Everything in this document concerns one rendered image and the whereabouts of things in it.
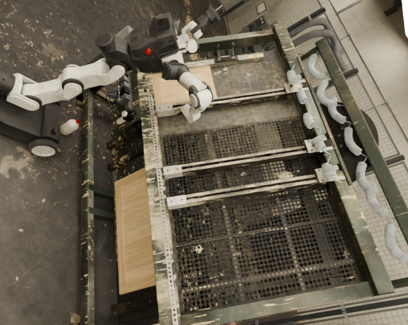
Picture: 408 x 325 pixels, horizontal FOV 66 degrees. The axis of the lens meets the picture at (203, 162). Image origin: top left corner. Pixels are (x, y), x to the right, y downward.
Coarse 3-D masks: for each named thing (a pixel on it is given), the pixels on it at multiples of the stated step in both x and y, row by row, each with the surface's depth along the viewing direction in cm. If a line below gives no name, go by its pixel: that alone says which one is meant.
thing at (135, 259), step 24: (144, 168) 251; (120, 192) 259; (144, 192) 244; (120, 216) 250; (144, 216) 236; (120, 240) 242; (144, 240) 229; (120, 264) 234; (144, 264) 222; (120, 288) 227; (144, 288) 218
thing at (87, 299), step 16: (80, 96) 306; (96, 96) 311; (112, 112) 303; (112, 128) 295; (128, 128) 282; (112, 144) 278; (128, 144) 275; (112, 160) 281; (128, 160) 262; (192, 208) 270; (192, 240) 259; (192, 256) 334; (128, 304) 214; (144, 304) 207; (208, 304) 234; (80, 320) 209; (128, 320) 217
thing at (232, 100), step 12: (288, 84) 240; (300, 84) 240; (228, 96) 240; (240, 96) 241; (252, 96) 240; (264, 96) 240; (276, 96) 242; (288, 96) 244; (156, 108) 236; (168, 108) 236; (216, 108) 243
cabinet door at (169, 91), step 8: (192, 72) 259; (200, 72) 258; (208, 72) 258; (160, 80) 256; (176, 80) 255; (200, 80) 255; (208, 80) 255; (160, 88) 251; (168, 88) 252; (176, 88) 251; (184, 88) 251; (160, 96) 248; (168, 96) 248; (176, 96) 248; (184, 96) 248; (216, 96) 247; (160, 104) 244
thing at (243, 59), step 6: (252, 54) 264; (210, 60) 262; (240, 60) 262; (246, 60) 263; (252, 60) 264; (258, 60) 265; (192, 66) 259; (198, 66) 260; (204, 66) 261; (210, 66) 262; (156, 72) 258
